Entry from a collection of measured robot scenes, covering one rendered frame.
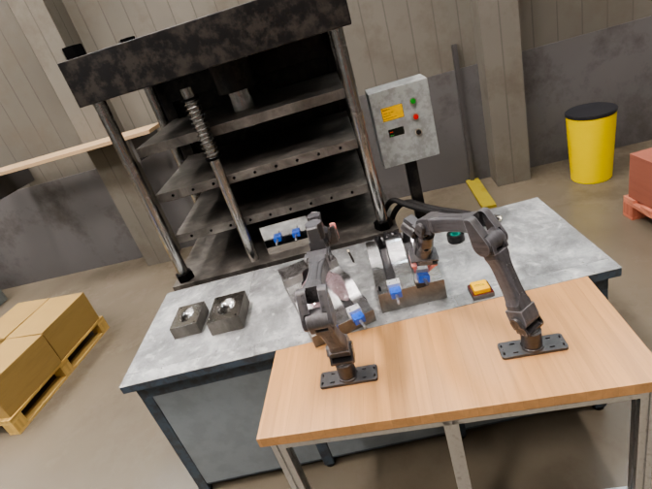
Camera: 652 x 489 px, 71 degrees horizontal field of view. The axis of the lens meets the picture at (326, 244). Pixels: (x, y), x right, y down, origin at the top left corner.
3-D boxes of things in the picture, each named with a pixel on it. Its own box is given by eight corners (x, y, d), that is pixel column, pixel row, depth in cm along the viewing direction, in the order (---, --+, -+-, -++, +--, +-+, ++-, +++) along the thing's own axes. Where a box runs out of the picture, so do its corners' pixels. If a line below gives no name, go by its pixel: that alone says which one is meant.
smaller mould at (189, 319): (201, 333, 204) (196, 322, 201) (174, 339, 205) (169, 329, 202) (209, 310, 219) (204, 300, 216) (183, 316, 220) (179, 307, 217)
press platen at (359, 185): (369, 192, 243) (367, 183, 241) (178, 244, 254) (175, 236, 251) (357, 153, 309) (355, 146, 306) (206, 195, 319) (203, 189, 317)
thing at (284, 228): (314, 243, 255) (306, 215, 247) (269, 254, 257) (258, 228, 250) (314, 208, 299) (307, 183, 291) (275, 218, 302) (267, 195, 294)
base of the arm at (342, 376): (315, 358, 156) (313, 373, 150) (372, 347, 153) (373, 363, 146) (321, 374, 160) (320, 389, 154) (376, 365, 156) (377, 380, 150)
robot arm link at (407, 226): (396, 235, 168) (398, 211, 159) (412, 225, 171) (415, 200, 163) (419, 252, 161) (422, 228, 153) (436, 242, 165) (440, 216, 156)
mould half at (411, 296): (447, 297, 178) (441, 269, 172) (382, 312, 180) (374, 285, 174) (420, 240, 222) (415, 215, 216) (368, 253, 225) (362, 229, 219)
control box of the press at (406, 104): (468, 315, 286) (428, 78, 220) (420, 326, 289) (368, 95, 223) (457, 296, 305) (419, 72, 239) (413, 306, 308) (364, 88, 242)
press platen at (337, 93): (345, 98, 223) (342, 87, 221) (140, 158, 234) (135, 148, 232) (338, 79, 285) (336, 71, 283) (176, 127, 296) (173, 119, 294)
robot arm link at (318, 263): (304, 248, 151) (292, 302, 124) (330, 243, 149) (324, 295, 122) (314, 279, 156) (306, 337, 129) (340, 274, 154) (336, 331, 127)
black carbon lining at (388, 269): (425, 278, 180) (421, 258, 176) (386, 288, 182) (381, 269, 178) (408, 240, 211) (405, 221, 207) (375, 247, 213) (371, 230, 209)
